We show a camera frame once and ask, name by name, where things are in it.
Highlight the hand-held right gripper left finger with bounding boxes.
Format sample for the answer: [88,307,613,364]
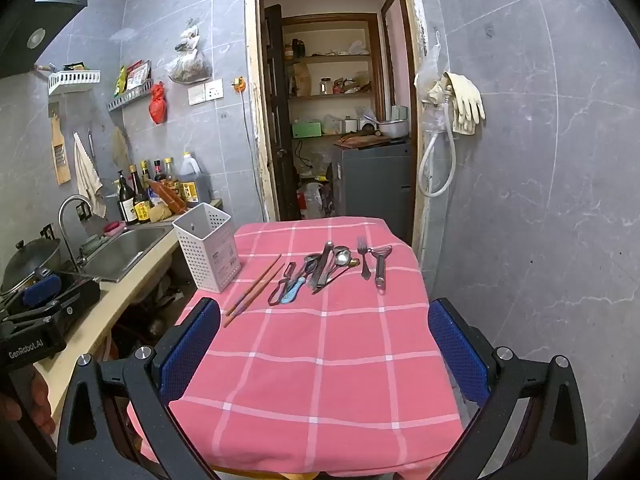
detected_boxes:
[57,297,223,480]

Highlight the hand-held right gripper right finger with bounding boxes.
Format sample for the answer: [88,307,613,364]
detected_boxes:
[427,297,591,480]

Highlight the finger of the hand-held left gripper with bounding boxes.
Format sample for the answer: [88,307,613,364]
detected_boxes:
[19,269,66,312]

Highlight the wooden chopstick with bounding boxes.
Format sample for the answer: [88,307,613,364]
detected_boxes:
[225,255,282,317]
[223,261,286,329]

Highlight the white perforated utensil basket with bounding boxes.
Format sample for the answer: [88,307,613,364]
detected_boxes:
[172,202,242,294]

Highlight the dark metal scissors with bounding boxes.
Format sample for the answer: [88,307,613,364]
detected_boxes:
[268,262,297,307]

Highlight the blue-handled peeler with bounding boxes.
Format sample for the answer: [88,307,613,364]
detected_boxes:
[280,267,313,305]

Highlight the metal fork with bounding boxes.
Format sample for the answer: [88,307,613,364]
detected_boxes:
[357,238,372,280]

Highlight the metal tongs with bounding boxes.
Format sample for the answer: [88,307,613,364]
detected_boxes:
[314,241,335,288]

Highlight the person's left hand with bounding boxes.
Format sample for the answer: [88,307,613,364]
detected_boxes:
[0,366,56,436]

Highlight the black wok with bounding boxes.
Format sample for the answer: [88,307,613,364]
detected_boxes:
[0,237,63,296]

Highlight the black gas stove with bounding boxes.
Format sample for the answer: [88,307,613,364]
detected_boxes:
[0,272,101,346]

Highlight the beige kitchen counter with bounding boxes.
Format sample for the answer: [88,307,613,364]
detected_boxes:
[35,197,223,411]

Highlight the metal faucet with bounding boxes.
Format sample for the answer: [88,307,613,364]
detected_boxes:
[58,195,94,273]

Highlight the stainless steel sink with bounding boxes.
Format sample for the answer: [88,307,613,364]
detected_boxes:
[80,225,168,283]

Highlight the dark bottle with white label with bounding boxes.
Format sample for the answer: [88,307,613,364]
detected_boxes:
[117,170,138,225]

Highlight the beige hanging towel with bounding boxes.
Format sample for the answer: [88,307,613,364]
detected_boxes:
[73,132,107,218]

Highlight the soy sauce bottle yellow label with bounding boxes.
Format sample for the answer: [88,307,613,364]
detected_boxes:
[129,165,152,224]

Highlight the pink checked tablecloth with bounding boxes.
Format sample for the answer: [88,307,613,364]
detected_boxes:
[127,216,463,480]

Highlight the wooden grater board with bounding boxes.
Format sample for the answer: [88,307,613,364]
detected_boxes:
[50,112,72,186]

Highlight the orange seasoning packet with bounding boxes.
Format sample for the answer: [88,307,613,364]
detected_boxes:
[148,180,188,215]

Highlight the large dark oil jug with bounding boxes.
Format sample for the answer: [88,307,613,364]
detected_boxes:
[177,152,212,209]

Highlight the hanging loofah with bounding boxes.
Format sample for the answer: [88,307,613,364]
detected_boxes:
[111,126,131,171]

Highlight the grey washing machine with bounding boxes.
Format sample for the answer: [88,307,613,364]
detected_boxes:
[332,140,413,246]

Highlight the clutter on pantry floor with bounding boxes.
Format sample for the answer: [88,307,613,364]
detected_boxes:
[297,180,333,221]

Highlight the red plastic bag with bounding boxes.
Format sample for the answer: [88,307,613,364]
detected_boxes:
[148,81,167,125]

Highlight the white cooking pot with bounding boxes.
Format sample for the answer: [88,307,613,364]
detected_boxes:
[377,119,408,140]

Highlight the wooden cutting board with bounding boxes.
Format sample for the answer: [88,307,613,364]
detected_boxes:
[340,132,391,148]

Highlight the red snack packet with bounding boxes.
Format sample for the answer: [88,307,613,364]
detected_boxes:
[125,60,151,92]

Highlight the yellow rubber gloves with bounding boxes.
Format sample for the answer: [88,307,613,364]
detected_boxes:
[442,72,486,136]

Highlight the dark wooden door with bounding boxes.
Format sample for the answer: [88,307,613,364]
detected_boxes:
[263,4,301,221]

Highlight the black range hood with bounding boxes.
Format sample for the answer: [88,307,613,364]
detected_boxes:
[0,0,91,78]

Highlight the clear plastic bag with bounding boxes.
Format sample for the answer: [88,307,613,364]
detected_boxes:
[415,32,447,106]

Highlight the pantry shelf unit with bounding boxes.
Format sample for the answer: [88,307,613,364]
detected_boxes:
[280,15,386,136]

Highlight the white hose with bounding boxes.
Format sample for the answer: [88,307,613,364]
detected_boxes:
[417,127,457,198]

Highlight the white wall rack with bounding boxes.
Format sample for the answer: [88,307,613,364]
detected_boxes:
[48,70,101,96]

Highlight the metal wall shelf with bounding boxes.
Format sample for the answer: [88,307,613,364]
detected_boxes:
[106,79,153,112]

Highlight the thin wall cable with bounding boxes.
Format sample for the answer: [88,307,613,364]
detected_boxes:
[241,91,263,221]

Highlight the wooden door frame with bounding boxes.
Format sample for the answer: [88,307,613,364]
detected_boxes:
[245,0,431,271]

